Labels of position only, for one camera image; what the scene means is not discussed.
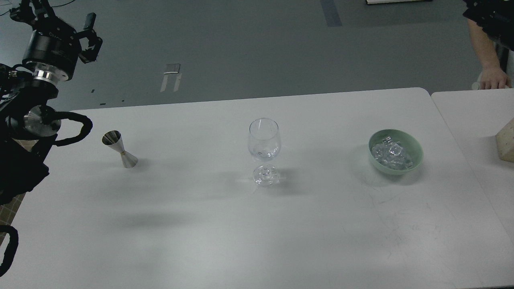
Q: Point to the person in white shirt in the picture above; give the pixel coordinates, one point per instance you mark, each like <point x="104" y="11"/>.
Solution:
<point x="495" y="17"/>

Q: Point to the green bowl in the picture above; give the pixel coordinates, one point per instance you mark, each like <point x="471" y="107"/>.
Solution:
<point x="406" y="139"/>

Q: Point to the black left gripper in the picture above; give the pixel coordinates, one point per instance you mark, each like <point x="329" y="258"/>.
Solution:
<point x="54" y="42"/>

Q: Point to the clear ice cubes pile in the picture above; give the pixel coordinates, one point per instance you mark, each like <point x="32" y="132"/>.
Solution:
<point x="392" y="154"/>

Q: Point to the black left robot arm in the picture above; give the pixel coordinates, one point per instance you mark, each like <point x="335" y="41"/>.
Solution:
<point x="29" y="128"/>

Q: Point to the steel double jigger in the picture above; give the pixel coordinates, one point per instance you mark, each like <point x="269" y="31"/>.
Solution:
<point x="113" y="139"/>

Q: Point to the person's hand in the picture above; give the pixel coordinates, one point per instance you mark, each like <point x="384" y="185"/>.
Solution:
<point x="494" y="78"/>

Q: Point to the clear wine glass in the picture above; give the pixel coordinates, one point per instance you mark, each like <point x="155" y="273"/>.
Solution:
<point x="264" y="145"/>

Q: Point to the person's bare forearm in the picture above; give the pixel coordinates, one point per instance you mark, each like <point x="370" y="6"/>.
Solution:
<point x="483" y="47"/>

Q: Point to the beige block on side table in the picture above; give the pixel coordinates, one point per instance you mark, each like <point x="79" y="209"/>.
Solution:
<point x="505" y="142"/>

